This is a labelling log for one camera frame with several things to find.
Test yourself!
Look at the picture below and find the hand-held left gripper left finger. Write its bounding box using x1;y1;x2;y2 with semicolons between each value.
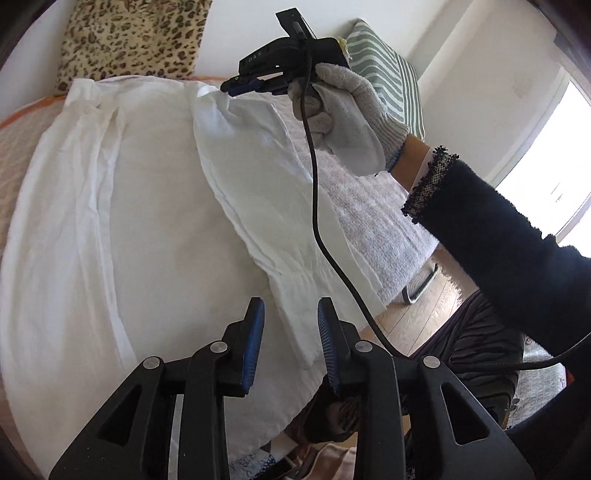
48;296;266;480

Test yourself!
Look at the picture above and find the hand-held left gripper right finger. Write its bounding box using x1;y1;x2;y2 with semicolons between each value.
316;296;536;480

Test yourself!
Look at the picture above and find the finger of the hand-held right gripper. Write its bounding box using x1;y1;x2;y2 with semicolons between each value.
228;82;289;97
221;75;283;90

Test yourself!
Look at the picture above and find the white long-sleeved shirt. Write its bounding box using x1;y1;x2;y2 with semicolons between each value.
0;76;389;462

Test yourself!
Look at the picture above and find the person's right forearm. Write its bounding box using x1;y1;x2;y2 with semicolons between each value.
388;137;591;344

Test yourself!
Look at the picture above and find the person's right hand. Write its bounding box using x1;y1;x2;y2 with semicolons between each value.
287;62;411;177

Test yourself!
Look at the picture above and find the green striped pillow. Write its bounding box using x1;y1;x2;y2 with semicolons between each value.
344;18;426;141

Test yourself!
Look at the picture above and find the metal bed leg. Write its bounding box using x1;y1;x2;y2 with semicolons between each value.
403;262;440;305

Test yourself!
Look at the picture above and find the leopard print cushion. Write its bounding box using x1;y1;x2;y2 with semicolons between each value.
55;0;213;93

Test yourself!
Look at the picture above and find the dark striped clothing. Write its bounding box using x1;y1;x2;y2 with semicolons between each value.
286;291;525;444

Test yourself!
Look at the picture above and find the pink plaid blanket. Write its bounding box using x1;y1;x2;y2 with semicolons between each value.
0;78;441;305

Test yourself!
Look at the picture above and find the orange bed sheet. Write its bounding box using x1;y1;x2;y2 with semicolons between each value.
0;95;70;127

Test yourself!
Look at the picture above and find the window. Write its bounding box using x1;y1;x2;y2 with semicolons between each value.
496;65;591;259

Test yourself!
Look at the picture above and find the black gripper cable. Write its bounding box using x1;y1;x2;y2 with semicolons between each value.
291;25;591;370

